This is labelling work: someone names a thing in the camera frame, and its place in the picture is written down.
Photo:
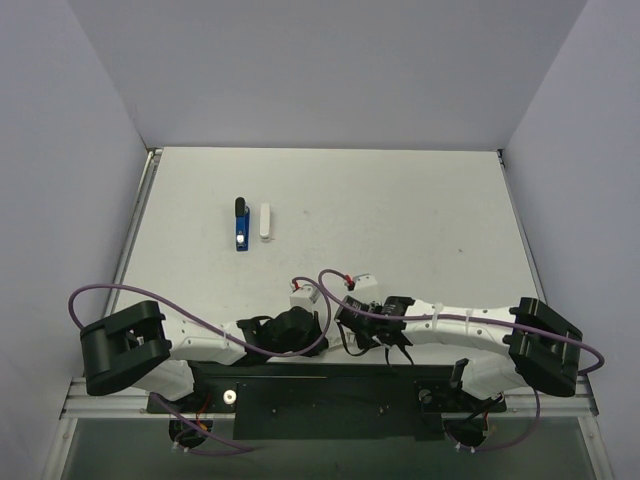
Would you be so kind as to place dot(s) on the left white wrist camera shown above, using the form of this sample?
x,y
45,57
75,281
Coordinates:
x,y
304,295

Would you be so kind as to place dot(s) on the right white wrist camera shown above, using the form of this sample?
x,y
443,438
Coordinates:
x,y
364,288

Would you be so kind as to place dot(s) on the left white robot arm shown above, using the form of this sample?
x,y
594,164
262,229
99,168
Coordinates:
x,y
141,347

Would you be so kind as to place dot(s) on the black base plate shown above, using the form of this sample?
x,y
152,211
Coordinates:
x,y
316,401

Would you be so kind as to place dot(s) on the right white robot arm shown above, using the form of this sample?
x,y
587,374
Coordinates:
x,y
529,344

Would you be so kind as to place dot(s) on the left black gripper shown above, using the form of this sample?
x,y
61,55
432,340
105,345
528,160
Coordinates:
x,y
310,329

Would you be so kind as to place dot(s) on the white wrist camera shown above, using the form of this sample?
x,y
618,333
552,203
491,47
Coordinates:
x,y
304,295
364,288

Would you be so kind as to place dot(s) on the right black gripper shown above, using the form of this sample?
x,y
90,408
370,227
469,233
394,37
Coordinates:
x,y
351,310

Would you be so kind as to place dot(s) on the white stapler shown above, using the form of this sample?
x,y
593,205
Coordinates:
x,y
265,222

